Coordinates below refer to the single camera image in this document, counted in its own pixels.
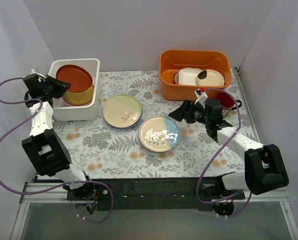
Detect floral patterned table mat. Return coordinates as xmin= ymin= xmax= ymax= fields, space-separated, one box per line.
xmin=53 ymin=71 xmax=244 ymax=179

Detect white plastic bin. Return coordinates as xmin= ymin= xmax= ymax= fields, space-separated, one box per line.
xmin=48 ymin=58 xmax=102 ymax=121

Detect red-brown scalloped plate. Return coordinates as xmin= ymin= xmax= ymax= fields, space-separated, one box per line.
xmin=55 ymin=64 xmax=93 ymax=93

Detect cream plate with black mark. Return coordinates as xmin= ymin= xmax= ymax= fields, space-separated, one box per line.
xmin=196 ymin=69 xmax=225 ymax=87

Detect cream green floral plate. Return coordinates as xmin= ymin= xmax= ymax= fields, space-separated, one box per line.
xmin=103 ymin=94 xmax=143 ymax=129

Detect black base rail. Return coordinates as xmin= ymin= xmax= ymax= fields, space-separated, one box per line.
xmin=66 ymin=174 xmax=250 ymax=211

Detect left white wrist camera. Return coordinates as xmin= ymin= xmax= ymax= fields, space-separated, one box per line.
xmin=30 ymin=67 xmax=46 ymax=82

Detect red and black mug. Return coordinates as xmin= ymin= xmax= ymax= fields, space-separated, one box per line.
xmin=215 ymin=92 xmax=243 ymax=118

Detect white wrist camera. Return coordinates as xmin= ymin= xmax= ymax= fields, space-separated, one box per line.
xmin=194 ymin=88 xmax=208 ymax=109
xmin=30 ymin=67 xmax=46 ymax=82

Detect orange plastic bin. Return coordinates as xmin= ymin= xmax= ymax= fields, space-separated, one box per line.
xmin=159 ymin=49 xmax=233 ymax=101

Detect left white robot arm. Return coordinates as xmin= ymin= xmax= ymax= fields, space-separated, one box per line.
xmin=21 ymin=73 xmax=96 ymax=200

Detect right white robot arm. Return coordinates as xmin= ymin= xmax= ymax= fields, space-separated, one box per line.
xmin=169 ymin=98 xmax=289 ymax=199

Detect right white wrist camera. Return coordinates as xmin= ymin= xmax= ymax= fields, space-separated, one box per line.
xmin=194 ymin=88 xmax=208 ymax=109

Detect blue plate under cream plate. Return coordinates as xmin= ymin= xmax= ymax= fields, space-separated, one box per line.
xmin=120 ymin=114 xmax=142 ymax=129

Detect pink round plate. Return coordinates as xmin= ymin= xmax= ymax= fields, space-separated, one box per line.
xmin=62 ymin=97 xmax=92 ymax=107

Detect aluminium frame rail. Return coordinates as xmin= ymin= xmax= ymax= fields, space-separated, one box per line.
xmin=232 ymin=66 xmax=298 ymax=240

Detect white rectangular dish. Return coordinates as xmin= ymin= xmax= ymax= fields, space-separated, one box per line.
xmin=177 ymin=68 xmax=203 ymax=86

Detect cream and blue plate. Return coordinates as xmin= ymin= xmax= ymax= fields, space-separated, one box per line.
xmin=138 ymin=116 xmax=180 ymax=153

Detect woven bamboo pattern plate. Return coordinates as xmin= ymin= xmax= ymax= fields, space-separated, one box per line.
xmin=63 ymin=85 xmax=95 ymax=99

